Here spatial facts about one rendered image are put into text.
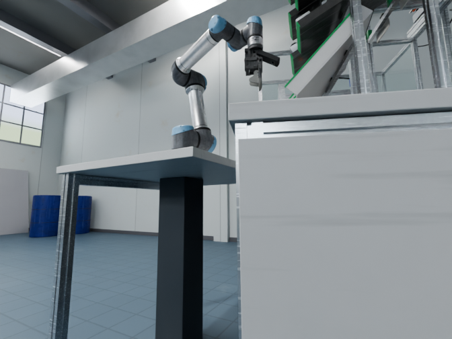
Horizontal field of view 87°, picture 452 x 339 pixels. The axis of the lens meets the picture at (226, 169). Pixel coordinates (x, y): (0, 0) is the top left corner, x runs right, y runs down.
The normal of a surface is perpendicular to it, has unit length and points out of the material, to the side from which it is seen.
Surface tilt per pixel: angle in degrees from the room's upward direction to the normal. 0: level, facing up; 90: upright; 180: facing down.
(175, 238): 90
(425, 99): 90
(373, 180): 90
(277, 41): 90
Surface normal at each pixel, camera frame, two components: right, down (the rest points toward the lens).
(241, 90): -0.48, -0.12
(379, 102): -0.15, -0.14
